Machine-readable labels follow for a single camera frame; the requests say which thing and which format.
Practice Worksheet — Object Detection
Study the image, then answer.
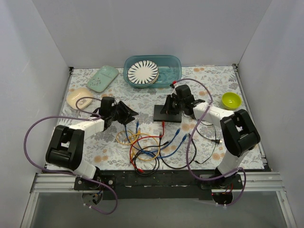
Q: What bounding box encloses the green rectangular ceramic dish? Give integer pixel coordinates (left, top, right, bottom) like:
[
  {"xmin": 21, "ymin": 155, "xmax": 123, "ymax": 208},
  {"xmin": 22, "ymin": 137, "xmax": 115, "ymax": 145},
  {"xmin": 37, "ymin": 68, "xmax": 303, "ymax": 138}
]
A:
[{"xmin": 87, "ymin": 66, "xmax": 119, "ymax": 93}]

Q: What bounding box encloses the blue striped white plate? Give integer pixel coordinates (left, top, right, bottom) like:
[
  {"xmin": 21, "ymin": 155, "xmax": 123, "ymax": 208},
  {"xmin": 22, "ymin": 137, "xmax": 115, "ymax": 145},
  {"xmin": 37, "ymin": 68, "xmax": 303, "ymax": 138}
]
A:
[{"xmin": 127, "ymin": 60, "xmax": 159, "ymax": 85}]

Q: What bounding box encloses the red ethernet cable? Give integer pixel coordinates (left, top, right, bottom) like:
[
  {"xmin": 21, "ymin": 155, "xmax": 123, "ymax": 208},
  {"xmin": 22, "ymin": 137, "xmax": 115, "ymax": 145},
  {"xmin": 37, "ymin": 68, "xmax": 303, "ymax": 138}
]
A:
[{"xmin": 129, "ymin": 121, "xmax": 166, "ymax": 173}]

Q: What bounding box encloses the beige square panda dish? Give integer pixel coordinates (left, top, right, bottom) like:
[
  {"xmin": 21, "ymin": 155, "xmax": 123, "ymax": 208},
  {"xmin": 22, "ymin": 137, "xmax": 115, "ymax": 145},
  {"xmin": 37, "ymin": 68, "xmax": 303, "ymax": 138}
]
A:
[{"xmin": 66, "ymin": 87, "xmax": 93, "ymax": 110}]

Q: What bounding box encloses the thin black power cord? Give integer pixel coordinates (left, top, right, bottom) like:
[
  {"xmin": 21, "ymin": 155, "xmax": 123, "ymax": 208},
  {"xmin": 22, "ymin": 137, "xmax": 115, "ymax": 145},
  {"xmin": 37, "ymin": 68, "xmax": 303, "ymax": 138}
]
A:
[{"xmin": 190, "ymin": 118, "xmax": 221, "ymax": 164}]

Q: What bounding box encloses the black ethernet cable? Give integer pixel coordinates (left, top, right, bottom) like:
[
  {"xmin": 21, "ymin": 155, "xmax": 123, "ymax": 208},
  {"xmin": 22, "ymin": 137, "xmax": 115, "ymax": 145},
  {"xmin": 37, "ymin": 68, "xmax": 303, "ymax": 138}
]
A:
[{"xmin": 131, "ymin": 133, "xmax": 197, "ymax": 176}]

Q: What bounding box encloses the lime green bowl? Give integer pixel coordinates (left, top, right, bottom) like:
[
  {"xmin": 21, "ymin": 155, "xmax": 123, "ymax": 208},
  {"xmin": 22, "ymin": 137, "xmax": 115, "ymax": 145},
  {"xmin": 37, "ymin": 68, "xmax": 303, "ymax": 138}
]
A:
[{"xmin": 221, "ymin": 92, "xmax": 242, "ymax": 110}]

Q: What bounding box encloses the blue ethernet cable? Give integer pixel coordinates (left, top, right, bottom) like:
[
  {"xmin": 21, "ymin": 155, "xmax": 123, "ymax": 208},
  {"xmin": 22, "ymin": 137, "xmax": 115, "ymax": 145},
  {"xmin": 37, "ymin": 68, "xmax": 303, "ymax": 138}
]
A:
[
  {"xmin": 124, "ymin": 121, "xmax": 155, "ymax": 157},
  {"xmin": 140, "ymin": 128, "xmax": 188, "ymax": 159}
]

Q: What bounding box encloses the floral table mat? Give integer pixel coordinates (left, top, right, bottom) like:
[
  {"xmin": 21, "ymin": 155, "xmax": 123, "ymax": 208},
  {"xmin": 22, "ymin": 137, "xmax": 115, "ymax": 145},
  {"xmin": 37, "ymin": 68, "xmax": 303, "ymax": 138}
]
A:
[{"xmin": 46, "ymin": 65, "xmax": 266, "ymax": 171}]

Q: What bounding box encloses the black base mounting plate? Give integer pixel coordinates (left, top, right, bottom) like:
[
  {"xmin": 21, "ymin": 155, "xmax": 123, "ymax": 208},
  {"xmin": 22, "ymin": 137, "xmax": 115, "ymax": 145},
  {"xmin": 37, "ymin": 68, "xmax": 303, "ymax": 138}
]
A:
[{"xmin": 73, "ymin": 169, "xmax": 244, "ymax": 200}]

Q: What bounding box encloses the aluminium frame rail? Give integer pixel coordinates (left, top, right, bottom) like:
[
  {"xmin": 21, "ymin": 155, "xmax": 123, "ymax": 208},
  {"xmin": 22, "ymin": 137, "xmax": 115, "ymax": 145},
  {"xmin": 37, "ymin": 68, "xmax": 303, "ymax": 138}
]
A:
[{"xmin": 30, "ymin": 172, "xmax": 285, "ymax": 193}]

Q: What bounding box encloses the teal plastic basin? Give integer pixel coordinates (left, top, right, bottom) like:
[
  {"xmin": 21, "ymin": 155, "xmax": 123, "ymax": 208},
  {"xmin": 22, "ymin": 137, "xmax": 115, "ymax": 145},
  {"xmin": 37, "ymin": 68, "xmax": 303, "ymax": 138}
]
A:
[{"xmin": 123, "ymin": 55, "xmax": 182, "ymax": 89}]

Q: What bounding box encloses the black network switch box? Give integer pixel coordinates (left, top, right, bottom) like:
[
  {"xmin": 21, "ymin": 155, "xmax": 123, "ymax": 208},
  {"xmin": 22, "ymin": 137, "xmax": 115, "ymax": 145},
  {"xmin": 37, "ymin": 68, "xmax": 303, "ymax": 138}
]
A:
[{"xmin": 153, "ymin": 105, "xmax": 182, "ymax": 123}]

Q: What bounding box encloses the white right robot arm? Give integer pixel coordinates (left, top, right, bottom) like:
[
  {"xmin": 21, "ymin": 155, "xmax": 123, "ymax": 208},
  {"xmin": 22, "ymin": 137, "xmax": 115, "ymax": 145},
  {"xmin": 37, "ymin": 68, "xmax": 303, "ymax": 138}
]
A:
[{"xmin": 160, "ymin": 85, "xmax": 260, "ymax": 181}]

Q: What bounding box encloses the yellow ethernet cable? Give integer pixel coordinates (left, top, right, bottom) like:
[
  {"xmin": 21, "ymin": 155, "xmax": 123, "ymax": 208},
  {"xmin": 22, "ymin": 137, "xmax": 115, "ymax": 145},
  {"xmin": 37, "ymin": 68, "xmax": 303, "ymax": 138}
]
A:
[{"xmin": 115, "ymin": 130, "xmax": 160, "ymax": 162}]

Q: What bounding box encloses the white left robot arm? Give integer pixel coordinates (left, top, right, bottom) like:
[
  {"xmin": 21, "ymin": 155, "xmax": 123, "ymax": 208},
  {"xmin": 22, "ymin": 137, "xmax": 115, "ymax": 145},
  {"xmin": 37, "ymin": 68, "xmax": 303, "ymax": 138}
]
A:
[{"xmin": 46, "ymin": 97, "xmax": 138, "ymax": 180}]

